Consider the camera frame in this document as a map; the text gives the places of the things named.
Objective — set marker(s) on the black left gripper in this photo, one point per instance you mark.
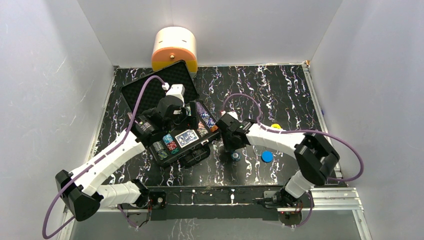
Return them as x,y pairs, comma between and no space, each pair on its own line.
178,117

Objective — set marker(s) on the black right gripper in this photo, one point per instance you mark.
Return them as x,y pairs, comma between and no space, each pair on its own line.
228,146

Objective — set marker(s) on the blue poker card deck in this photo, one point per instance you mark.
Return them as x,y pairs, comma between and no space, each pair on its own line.
186,138

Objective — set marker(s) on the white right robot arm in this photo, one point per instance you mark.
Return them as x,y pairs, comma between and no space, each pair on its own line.
315,156

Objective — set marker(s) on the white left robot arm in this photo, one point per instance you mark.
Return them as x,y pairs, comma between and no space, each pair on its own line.
82,189

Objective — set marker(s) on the black poker set case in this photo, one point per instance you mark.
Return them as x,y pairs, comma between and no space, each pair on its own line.
148,91

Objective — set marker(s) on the purple chip stack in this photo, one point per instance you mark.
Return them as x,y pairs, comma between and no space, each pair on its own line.
203,113

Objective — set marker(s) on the dark blue chip stack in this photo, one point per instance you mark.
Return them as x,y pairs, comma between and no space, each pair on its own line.
209,121

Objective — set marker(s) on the orange blue chip stack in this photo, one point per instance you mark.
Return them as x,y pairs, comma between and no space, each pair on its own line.
202,130

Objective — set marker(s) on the clear acrylic dealer button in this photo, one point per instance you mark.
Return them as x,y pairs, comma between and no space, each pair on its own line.
258,150

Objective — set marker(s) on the blue round button chip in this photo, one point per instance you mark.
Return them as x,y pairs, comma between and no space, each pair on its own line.
267,156

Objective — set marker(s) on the yellow round button chip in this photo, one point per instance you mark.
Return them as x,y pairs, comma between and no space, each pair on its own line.
276,126

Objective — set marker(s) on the white and orange cylinder box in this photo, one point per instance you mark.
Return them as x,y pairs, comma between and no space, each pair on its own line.
173,44

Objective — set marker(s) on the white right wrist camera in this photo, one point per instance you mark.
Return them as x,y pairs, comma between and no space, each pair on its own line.
233,114

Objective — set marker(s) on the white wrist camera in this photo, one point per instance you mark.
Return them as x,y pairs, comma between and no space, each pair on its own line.
175,90
233,114

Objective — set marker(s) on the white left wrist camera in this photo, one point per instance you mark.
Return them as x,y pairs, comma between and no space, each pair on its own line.
175,90

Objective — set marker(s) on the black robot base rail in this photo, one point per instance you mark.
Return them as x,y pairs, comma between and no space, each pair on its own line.
266,202

